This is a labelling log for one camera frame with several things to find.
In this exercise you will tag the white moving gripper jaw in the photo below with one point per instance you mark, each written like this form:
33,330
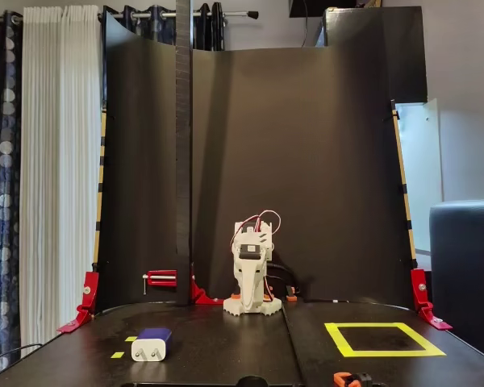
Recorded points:
245,290

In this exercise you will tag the white fixed gripper jaw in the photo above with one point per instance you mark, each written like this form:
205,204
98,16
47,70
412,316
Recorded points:
257,290

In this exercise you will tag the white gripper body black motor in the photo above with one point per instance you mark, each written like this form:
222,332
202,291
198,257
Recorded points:
250,277

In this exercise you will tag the blue white charger block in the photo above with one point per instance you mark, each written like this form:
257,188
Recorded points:
149,350

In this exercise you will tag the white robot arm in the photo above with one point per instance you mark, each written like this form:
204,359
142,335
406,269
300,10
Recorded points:
242,231

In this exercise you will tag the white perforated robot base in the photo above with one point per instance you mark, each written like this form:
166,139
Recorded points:
234,308

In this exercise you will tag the orange black spring clamp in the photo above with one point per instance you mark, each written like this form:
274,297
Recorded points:
291,297
340,379
268,298
236,296

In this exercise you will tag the red screw clamp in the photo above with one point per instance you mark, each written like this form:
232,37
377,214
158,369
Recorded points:
163,278

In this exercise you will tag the black backdrop sheet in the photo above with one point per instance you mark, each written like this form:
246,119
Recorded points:
306,141

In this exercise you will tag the small yellow tape marker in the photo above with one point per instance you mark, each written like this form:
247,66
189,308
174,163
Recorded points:
117,355
130,339

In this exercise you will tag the yellow tape square outline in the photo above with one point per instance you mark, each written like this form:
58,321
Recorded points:
387,353

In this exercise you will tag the black vertical pole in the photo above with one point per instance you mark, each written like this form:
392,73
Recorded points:
183,121

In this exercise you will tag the yellow black striped stick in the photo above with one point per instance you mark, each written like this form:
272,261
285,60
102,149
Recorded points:
101,177
403,177

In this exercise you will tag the white cabinet door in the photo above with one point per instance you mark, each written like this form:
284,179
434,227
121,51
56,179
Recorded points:
423,161

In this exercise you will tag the white pleated curtain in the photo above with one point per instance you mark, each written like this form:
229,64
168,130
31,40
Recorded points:
60,161

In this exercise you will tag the dark blue armchair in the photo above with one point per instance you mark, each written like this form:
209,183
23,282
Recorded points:
468,262

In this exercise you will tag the dark blue curtain panel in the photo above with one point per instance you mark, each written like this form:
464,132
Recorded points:
207,32

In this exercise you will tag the metal curtain rod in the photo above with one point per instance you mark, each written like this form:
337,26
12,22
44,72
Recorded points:
236,15

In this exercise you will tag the dark blue dotted curtain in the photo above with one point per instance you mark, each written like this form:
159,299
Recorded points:
8,161

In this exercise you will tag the red pole base bracket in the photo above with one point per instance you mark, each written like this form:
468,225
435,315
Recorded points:
199,296

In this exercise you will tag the red corner bracket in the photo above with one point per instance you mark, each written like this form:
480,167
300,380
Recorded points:
419,282
89,290

